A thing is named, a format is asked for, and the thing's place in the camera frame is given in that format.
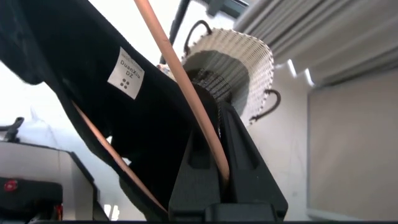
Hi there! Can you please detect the window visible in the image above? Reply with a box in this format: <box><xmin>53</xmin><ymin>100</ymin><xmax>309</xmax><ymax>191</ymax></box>
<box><xmin>198</xmin><ymin>0</ymin><xmax>250</xmax><ymax>17</ymax></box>

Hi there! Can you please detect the black clothes rack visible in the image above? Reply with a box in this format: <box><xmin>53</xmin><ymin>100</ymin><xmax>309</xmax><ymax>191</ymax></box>
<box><xmin>159</xmin><ymin>0</ymin><xmax>191</xmax><ymax>65</ymax></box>

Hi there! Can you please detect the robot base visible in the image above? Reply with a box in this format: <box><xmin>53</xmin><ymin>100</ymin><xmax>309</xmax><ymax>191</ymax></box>
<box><xmin>0</xmin><ymin>116</ymin><xmax>110</xmax><ymax>222</ymax></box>

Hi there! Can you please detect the white laundry basket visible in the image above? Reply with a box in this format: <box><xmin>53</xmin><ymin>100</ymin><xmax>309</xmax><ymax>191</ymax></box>
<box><xmin>181</xmin><ymin>19</ymin><xmax>282</xmax><ymax>125</ymax></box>

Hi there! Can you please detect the black garment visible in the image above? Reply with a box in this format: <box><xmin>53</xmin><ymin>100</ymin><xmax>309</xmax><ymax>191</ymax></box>
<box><xmin>0</xmin><ymin>0</ymin><xmax>225</xmax><ymax>222</ymax></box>

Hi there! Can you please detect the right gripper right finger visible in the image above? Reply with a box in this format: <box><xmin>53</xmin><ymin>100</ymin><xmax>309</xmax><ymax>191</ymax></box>
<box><xmin>218</xmin><ymin>100</ymin><xmax>289</xmax><ymax>222</ymax></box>

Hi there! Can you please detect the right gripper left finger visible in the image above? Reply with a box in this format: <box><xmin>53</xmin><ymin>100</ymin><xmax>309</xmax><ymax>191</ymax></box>
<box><xmin>169</xmin><ymin>123</ymin><xmax>225</xmax><ymax>222</ymax></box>

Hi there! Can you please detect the pink clothes hanger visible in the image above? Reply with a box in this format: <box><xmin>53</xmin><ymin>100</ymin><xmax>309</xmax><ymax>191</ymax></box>
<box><xmin>70</xmin><ymin>0</ymin><xmax>231</xmax><ymax>215</ymax></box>

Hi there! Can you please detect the beige curtain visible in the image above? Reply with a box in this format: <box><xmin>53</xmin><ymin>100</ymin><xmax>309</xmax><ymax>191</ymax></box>
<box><xmin>233</xmin><ymin>0</ymin><xmax>398</xmax><ymax>88</ymax></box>

